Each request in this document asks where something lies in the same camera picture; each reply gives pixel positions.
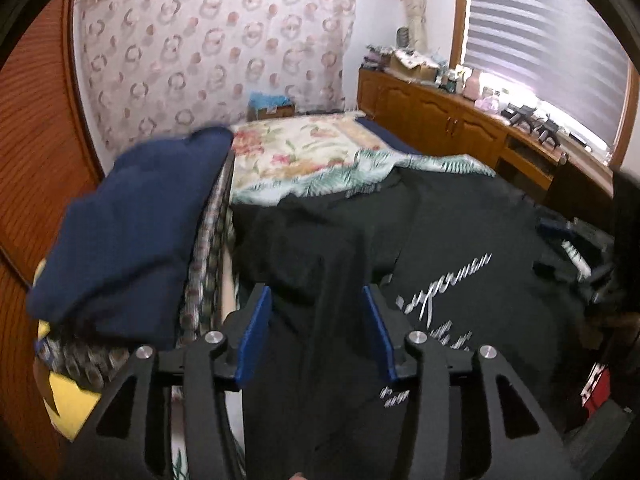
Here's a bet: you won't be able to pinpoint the black t-shirt white lettering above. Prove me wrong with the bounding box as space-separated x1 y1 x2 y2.
232 168 593 479

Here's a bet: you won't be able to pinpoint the navy blue folded garment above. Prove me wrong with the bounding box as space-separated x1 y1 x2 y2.
26 127 232 350

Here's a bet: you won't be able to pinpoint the palm leaf print bedsheet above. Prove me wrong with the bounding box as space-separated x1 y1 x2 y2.
231 150 496 206

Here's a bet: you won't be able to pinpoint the circle patterned folded cloth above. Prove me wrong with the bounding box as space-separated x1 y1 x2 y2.
36 153 235 392

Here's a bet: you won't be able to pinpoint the floral quilt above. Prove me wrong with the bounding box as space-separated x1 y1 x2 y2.
231 113 388 192

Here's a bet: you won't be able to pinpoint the yellow cloth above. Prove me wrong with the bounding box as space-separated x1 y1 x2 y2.
32 259 103 443

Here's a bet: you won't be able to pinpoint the cardboard box blue contents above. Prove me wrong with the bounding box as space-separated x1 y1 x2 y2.
247 92 295 122

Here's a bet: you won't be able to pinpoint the red box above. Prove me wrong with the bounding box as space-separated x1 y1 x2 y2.
580 363 611 417

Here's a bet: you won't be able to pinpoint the wooden sideboard cabinet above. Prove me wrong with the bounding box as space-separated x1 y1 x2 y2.
357 68 613 205

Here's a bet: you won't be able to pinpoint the pink bottle on cabinet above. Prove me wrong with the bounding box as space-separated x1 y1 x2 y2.
462 68 482 102

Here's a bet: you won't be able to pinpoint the wooden louvered closet door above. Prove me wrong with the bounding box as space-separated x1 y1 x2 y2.
1 0 102 479

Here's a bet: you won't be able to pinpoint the open cardboard box on cabinet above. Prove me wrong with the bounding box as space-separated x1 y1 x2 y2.
390 49 439 82

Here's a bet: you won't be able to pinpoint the circle patterned curtain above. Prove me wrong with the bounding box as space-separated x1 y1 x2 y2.
74 0 356 156

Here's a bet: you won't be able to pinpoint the striped window blind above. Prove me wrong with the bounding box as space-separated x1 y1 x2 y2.
463 0 628 152

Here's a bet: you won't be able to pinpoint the beige tied curtain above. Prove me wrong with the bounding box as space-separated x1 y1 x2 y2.
402 0 431 53

